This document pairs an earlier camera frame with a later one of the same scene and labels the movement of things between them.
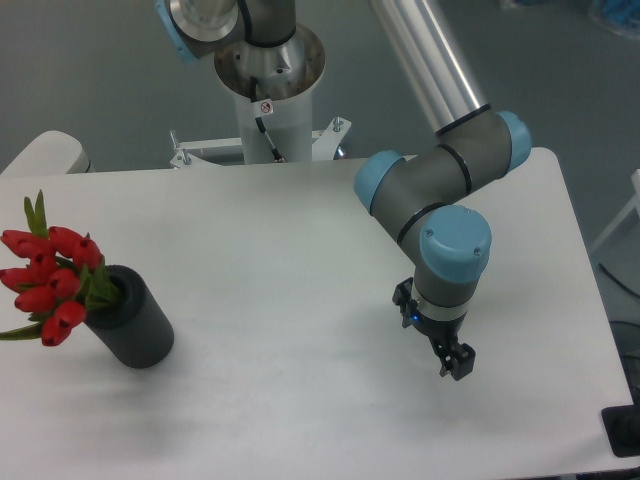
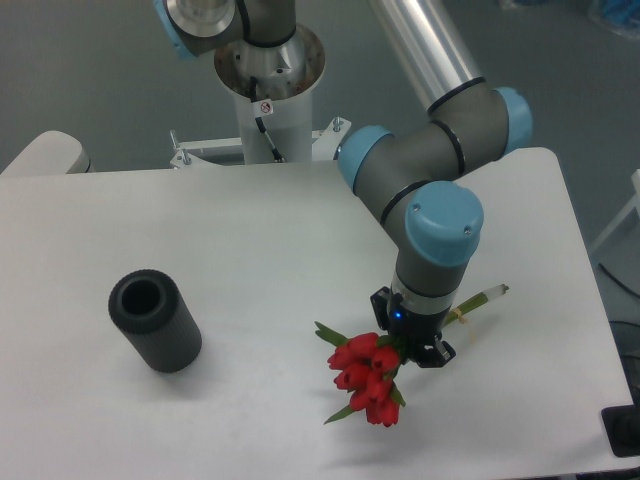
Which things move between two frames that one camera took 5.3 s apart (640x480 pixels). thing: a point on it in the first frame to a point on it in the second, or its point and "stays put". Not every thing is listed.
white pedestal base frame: x=325 y=146 stays put
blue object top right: x=622 y=16 stays put
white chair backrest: x=52 y=152 stays put
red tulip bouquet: x=63 y=276 to x=365 y=367
